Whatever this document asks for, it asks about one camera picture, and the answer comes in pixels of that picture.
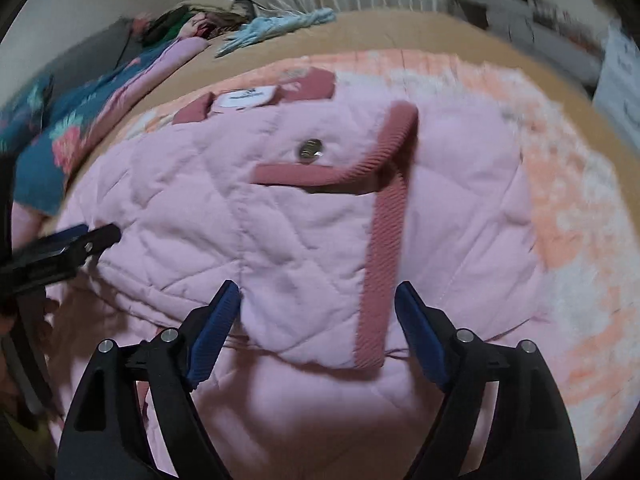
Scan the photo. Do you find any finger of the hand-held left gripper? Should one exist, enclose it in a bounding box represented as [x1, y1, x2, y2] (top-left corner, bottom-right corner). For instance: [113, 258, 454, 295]
[30, 224, 122, 281]
[15, 225, 91, 261]

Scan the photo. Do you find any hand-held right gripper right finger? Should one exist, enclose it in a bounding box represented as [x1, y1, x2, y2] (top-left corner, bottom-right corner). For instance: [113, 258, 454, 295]
[394, 281, 583, 480]

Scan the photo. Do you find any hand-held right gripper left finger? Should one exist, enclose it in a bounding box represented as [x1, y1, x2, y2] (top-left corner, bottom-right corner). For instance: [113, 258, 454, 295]
[54, 280, 242, 480]

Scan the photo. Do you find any pink quilted jacket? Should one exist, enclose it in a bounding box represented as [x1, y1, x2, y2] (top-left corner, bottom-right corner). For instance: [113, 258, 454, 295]
[45, 66, 566, 480]

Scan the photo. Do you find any pile of mixed clothes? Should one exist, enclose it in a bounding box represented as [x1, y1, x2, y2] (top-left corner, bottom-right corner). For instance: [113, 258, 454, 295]
[132, 0, 261, 43]

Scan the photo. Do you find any blue floral quilt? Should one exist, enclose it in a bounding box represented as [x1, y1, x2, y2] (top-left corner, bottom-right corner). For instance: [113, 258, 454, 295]
[0, 37, 211, 261]

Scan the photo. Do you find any orange checked bear blanket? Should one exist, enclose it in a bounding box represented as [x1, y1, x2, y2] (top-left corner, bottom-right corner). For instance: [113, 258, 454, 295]
[115, 50, 640, 461]

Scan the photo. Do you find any grey padded headboard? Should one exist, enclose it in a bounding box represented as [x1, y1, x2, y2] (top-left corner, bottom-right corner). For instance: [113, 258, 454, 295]
[0, 17, 136, 111]

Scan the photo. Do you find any light blue cloth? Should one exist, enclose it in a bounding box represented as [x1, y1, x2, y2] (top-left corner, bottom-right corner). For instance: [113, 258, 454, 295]
[215, 7, 337, 58]

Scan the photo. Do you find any tan bed cover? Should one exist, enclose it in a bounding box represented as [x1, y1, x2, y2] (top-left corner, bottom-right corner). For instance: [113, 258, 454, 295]
[65, 7, 640, 311]

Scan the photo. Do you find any white drawer cabinet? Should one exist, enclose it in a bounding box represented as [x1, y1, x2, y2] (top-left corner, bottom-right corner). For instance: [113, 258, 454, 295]
[592, 20, 640, 136]

